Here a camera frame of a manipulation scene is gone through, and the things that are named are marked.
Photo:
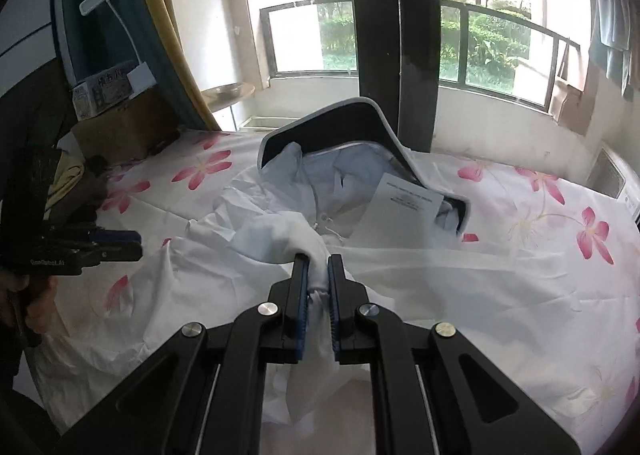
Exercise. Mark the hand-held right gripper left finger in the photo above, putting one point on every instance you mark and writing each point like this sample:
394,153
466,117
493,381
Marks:
300,307

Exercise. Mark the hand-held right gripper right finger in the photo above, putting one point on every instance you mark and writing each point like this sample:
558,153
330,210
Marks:
334,310

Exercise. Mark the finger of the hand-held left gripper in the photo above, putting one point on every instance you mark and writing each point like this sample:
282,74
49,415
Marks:
120,255
120,237

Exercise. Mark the white pillowcase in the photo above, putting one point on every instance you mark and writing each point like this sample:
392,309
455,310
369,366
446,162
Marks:
260,215

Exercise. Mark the person's left hand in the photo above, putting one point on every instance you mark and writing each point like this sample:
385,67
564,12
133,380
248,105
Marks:
40,302

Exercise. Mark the tan blanket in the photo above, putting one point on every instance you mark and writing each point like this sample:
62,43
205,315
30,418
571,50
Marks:
65,180

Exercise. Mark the brown cardboard box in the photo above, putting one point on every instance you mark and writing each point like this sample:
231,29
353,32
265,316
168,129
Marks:
125,130

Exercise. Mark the white printed paper sheet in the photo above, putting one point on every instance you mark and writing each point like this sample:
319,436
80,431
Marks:
400,210

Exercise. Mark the small printed carton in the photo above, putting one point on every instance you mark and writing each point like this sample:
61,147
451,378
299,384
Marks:
100,92

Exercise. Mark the round gold side table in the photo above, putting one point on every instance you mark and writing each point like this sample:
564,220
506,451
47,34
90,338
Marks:
227,92

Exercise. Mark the teal curtain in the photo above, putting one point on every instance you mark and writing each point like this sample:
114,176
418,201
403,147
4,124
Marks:
87,50

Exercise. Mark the yellow curtain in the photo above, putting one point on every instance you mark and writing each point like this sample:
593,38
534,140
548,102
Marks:
165,35

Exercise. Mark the floral bedsheet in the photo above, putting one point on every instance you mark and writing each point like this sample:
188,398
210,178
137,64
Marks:
525,215

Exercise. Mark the white outdoor air conditioner unit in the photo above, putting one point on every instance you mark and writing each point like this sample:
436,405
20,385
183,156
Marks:
615,185

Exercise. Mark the balcony cardboard box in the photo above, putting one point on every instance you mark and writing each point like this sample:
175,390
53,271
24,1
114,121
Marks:
575,100

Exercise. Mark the balcony glass railing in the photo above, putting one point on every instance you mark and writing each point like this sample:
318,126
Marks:
450,7

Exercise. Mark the hanging light blue towel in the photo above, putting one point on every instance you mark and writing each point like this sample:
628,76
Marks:
610,25

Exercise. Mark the black sliding door frame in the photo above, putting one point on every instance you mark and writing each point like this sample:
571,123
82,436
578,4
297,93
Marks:
380,35

